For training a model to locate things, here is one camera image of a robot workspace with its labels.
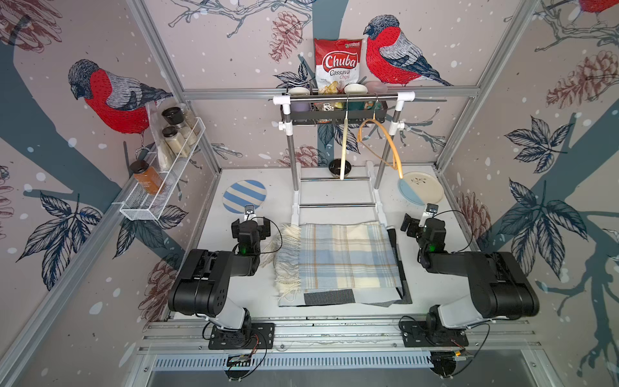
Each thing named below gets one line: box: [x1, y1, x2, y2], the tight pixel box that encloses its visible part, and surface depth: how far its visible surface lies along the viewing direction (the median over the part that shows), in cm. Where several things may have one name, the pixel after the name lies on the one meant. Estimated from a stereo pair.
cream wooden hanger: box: [340, 96, 349, 180], surface depth 66 cm
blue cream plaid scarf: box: [260, 220, 403, 308], surface depth 87 cm
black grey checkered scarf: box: [303, 227, 413, 308], surface depth 82 cm
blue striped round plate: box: [222, 178, 267, 214], surface depth 113 cm
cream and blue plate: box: [397, 170, 445, 206], surface depth 116 cm
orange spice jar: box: [128, 159, 164, 195], surface depth 68 cm
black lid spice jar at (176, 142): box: [161, 125, 192, 159], surface depth 78 cm
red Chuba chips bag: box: [313, 37, 365, 95], surface depth 81 cm
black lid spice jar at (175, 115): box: [161, 106, 198, 146], surface depth 81 cm
